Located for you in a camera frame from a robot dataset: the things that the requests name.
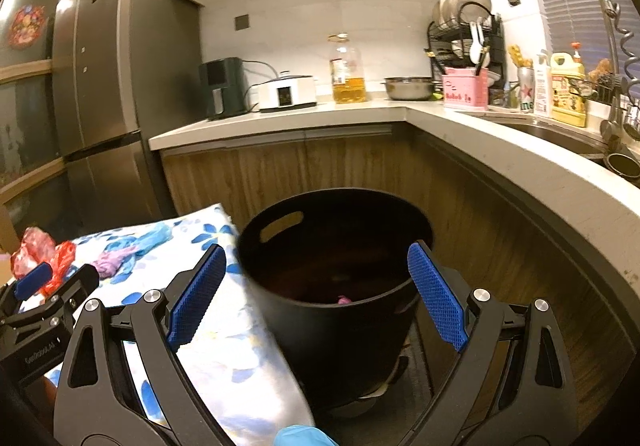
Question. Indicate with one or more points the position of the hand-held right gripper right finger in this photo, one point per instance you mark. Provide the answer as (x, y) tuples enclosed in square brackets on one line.
[(437, 296)]

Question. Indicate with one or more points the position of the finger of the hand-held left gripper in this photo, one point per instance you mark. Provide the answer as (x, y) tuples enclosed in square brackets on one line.
[(80, 283), (32, 281)]

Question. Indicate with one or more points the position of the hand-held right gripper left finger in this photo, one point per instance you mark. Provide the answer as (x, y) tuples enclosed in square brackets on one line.
[(197, 296)]

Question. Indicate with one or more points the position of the red and white plastic bag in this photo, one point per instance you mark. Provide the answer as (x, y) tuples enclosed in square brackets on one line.
[(32, 246)]

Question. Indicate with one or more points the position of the purple glove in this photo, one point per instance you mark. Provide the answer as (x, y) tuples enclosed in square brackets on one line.
[(112, 263)]

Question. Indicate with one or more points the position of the light blue glove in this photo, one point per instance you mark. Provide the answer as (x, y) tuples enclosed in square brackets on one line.
[(145, 238)]

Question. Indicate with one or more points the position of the pink plastic bag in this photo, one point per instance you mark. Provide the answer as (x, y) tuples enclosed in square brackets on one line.
[(344, 299)]

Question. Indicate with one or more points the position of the black trash bin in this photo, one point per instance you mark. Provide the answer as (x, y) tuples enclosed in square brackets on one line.
[(340, 341)]

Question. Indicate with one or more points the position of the person's right hand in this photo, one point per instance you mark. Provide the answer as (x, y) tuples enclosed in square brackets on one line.
[(305, 436)]

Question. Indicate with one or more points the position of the cardboard box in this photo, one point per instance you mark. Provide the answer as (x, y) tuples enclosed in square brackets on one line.
[(7, 236)]

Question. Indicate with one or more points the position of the blue floral tablecloth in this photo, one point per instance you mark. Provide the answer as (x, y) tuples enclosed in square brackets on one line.
[(240, 351)]

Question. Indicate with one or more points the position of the wooden glass door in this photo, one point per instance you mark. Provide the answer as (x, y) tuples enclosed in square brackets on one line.
[(25, 125)]

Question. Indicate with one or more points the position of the steel sink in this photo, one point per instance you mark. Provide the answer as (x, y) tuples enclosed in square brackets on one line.
[(555, 135)]

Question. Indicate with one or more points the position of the pink utensil holder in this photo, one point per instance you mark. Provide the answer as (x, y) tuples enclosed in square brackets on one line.
[(465, 90)]

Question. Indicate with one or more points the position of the steel bowl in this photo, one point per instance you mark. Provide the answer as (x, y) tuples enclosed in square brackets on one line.
[(409, 89)]

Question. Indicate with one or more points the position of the black air fryer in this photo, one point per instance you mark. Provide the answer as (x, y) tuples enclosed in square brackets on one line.
[(222, 88)]

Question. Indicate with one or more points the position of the grey refrigerator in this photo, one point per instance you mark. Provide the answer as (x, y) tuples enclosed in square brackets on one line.
[(125, 75)]

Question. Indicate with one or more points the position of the white electric cooker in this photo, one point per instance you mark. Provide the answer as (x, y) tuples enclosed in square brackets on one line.
[(289, 93)]

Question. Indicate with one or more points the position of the green beer can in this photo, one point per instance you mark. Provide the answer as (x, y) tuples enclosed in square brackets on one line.
[(525, 90)]

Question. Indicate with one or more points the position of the metal cup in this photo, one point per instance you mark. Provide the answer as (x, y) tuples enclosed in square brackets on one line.
[(622, 165)]

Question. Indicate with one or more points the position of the white plastic bottle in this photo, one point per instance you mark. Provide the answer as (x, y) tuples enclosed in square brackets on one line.
[(543, 85)]

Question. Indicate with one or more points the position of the cooking oil bottle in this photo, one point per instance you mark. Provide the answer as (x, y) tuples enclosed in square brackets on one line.
[(347, 75)]

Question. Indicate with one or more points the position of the yellow detergent bottle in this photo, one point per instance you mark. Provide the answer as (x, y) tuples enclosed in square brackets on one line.
[(567, 95)]

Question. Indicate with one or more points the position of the black dish rack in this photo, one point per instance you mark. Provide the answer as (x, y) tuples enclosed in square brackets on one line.
[(440, 50)]

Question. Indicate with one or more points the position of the white rice spoon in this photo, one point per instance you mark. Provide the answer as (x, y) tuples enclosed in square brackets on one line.
[(476, 48)]

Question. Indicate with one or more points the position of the yellow brush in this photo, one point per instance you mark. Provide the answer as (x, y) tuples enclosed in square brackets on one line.
[(519, 56)]

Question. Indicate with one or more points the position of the red round door decoration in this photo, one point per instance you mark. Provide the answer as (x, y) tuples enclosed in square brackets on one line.
[(27, 24)]

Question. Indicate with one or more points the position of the brown scrubber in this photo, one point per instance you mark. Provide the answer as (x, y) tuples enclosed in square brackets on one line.
[(600, 70)]

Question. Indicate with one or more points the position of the orange cap bottle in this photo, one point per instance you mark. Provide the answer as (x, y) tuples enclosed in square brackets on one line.
[(577, 53)]

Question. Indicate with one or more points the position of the white plate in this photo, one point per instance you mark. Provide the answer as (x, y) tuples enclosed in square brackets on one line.
[(455, 8), (444, 13)]

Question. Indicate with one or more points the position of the window blinds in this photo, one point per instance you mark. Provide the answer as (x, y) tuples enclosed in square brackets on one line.
[(565, 0)]

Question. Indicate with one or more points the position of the metal faucet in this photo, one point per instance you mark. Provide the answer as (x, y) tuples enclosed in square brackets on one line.
[(607, 15)]

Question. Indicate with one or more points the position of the dark wall outlet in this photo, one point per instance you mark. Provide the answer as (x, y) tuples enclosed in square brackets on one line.
[(242, 21)]

